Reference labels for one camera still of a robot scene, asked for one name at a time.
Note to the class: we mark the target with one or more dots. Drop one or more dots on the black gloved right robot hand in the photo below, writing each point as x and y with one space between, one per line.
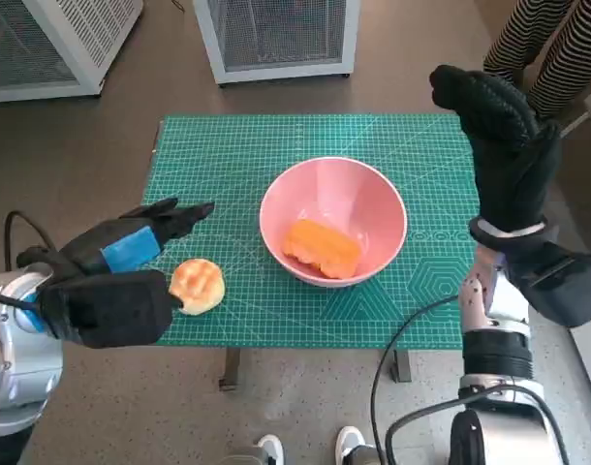
513 169

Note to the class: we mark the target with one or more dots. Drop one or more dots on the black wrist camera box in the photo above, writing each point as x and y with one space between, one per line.
111 310
562 286

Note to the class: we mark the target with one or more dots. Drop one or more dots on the person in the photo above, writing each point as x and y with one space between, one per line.
552 48

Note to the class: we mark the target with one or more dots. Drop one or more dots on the long orange toy bread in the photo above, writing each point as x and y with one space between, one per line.
324 247

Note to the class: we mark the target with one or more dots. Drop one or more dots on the round toy bread bun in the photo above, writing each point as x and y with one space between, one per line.
201 286

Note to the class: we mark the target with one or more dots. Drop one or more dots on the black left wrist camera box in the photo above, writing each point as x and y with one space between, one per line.
111 310

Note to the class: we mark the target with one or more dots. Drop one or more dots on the green cutting mat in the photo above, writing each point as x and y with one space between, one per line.
276 145

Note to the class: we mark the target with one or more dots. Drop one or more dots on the grey table leg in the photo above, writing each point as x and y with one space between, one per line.
401 365
229 368

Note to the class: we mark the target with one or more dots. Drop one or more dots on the white left robot foot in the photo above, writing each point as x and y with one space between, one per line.
271 450

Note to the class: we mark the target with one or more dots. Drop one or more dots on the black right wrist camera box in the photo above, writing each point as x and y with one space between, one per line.
562 286

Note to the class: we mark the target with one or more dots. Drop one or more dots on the wide white mesh cabinet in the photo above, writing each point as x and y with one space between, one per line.
58 43

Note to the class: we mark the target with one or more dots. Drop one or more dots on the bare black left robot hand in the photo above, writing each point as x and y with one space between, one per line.
126 247

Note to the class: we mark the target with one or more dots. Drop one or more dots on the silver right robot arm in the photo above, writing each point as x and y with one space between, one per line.
499 358

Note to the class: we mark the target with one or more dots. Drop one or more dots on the pink bowl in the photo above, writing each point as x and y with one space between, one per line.
334 189

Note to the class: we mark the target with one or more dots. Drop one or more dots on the narrow white mesh cabinet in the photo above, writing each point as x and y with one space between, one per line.
276 34

